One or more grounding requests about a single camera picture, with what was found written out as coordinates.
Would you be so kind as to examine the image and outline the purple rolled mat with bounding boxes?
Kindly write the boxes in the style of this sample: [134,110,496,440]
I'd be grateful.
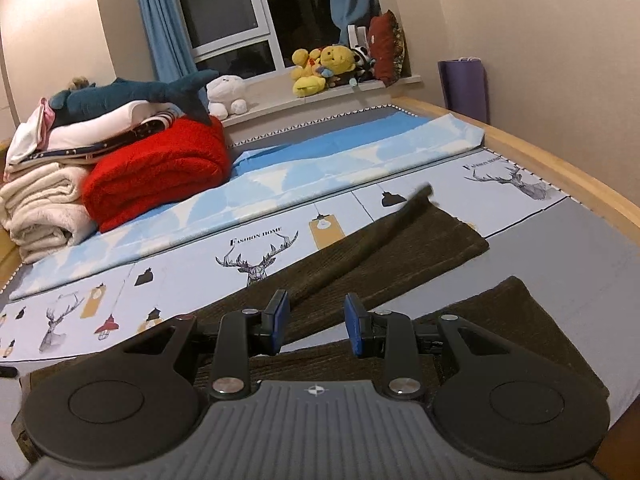
[437,58,490,124]

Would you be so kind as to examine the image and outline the blue cloud pattern quilt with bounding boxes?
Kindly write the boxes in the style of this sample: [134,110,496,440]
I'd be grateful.
[10,112,484,300]

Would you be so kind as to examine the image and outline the cream folded blanket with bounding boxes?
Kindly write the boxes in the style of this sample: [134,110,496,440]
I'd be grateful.
[1,162,98,264]

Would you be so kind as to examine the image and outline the white plush toy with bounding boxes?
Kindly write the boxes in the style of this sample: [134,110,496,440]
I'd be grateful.
[206,75,248,120]

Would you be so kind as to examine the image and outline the red folded blanket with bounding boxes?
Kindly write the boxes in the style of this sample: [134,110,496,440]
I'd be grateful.
[82,116,231,233]

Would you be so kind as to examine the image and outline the blue curtain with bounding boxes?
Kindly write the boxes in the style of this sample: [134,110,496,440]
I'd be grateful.
[138,0,198,82]

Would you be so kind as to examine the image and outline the white pink folded clothes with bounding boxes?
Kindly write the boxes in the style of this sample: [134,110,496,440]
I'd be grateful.
[3,100,177,181]

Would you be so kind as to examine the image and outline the white framed window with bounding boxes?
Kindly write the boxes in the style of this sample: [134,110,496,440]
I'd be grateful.
[179,0,340,79]

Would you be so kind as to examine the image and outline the teal shark plush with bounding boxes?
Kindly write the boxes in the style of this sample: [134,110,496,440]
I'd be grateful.
[49,70,219,128]

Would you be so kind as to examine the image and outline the yellow plush toy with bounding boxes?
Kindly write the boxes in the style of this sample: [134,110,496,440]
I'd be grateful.
[291,44,356,98]

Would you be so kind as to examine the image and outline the panda plush toy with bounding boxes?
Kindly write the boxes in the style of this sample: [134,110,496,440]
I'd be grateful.
[352,44,375,84]

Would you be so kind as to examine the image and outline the wooden bed frame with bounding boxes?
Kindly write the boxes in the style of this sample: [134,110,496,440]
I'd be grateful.
[1,98,639,479]

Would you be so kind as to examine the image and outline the brown corduroy pants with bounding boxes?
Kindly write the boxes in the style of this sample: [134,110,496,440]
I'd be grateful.
[12,182,612,461]

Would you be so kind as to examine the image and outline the deer print bed sheet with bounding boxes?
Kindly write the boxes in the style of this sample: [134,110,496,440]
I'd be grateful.
[0,104,640,480]

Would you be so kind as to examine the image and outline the dark red cushion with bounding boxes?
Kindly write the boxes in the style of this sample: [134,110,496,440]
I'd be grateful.
[368,10,406,87]

